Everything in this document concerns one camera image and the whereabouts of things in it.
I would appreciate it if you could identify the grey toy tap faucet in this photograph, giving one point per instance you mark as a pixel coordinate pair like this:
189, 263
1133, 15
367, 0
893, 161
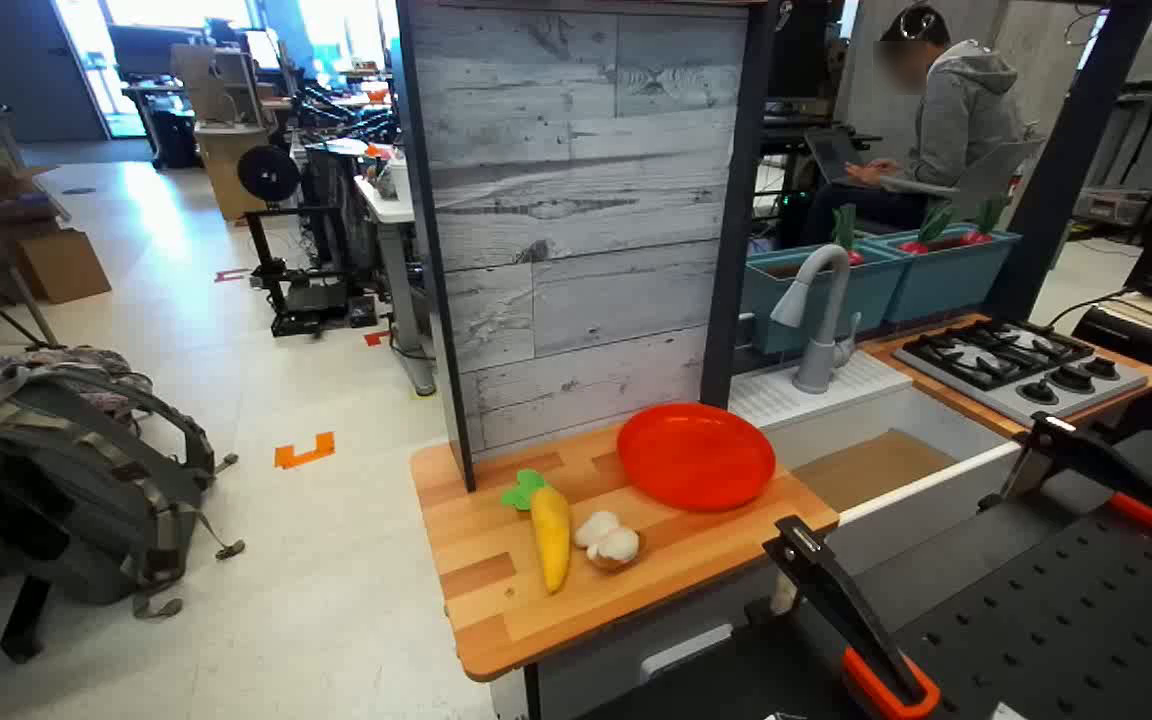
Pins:
816, 364

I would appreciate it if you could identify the yellow toy corn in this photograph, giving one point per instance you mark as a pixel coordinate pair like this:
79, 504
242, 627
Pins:
550, 519

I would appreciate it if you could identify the orange plastic plate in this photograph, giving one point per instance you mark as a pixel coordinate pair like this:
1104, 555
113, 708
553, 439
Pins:
693, 459

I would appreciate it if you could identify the white toy mushroom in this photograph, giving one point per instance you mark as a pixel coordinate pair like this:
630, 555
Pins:
611, 543

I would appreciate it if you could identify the grey wood-pattern back panel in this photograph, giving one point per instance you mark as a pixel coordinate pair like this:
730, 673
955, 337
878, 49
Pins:
582, 187

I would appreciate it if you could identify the wooden counter board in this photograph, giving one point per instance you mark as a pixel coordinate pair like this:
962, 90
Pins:
488, 568

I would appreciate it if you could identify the black orange clamp near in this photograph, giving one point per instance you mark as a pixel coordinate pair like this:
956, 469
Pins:
875, 665

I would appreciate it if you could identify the black orange clamp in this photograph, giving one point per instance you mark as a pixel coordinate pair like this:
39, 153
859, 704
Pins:
875, 665
1063, 444

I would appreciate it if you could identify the white toy sink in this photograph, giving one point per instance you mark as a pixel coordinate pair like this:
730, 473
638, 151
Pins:
878, 448

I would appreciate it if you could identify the teal bin right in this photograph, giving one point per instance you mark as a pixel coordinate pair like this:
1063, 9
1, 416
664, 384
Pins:
950, 276

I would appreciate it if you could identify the toy gas stove top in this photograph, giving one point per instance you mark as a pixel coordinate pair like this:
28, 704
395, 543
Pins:
1020, 369

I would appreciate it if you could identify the seated person in grey hoodie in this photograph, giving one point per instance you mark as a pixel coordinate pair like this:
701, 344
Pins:
966, 113

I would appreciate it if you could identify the black orange clamp far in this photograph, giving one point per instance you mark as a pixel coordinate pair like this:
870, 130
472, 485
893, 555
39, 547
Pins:
1063, 444

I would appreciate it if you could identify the grey backpack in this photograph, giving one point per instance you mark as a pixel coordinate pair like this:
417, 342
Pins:
103, 485

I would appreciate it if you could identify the cardboard box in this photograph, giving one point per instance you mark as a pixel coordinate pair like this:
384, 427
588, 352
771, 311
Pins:
62, 264

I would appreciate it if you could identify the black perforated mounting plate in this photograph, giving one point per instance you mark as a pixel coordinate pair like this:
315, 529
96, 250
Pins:
1032, 608

